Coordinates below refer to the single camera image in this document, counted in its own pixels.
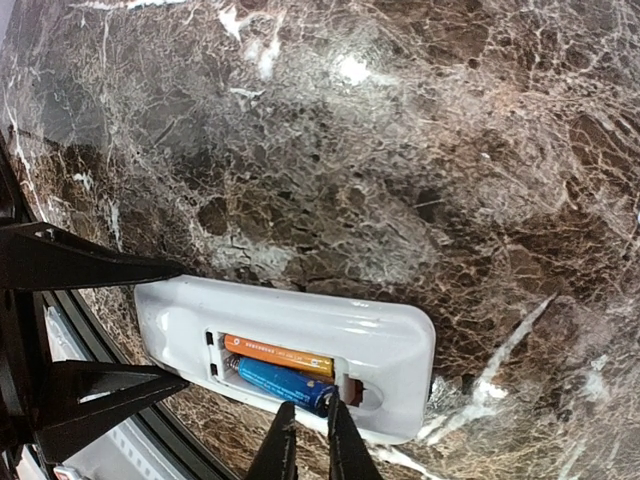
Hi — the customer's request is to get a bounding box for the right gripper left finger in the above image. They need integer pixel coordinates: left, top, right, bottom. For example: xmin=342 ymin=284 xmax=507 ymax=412
xmin=244 ymin=401 xmax=298 ymax=480

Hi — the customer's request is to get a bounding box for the orange battery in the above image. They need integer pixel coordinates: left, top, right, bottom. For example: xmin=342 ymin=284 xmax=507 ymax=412
xmin=224 ymin=334 xmax=334 ymax=378

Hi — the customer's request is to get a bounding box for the white slotted cable duct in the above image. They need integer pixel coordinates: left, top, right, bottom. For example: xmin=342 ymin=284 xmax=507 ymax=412
xmin=45 ymin=306 xmax=192 ymax=480

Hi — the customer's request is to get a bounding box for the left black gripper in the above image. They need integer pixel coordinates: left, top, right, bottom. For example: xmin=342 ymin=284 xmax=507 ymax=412
xmin=1 ymin=222 xmax=189 ymax=470

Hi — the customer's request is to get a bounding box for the white remote control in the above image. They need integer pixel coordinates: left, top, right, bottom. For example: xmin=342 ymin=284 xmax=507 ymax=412
xmin=134 ymin=275 xmax=436 ymax=444

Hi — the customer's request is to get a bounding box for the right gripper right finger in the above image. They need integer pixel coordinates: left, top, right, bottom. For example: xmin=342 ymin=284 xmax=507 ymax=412
xmin=328 ymin=391 xmax=383 ymax=480

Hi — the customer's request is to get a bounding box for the blue battery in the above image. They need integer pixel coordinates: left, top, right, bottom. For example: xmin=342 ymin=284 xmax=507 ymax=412
xmin=233 ymin=357 xmax=336 ymax=418

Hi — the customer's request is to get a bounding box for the black front rail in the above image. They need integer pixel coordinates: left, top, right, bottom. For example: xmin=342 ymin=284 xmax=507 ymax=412
xmin=1 ymin=159 xmax=232 ymax=479

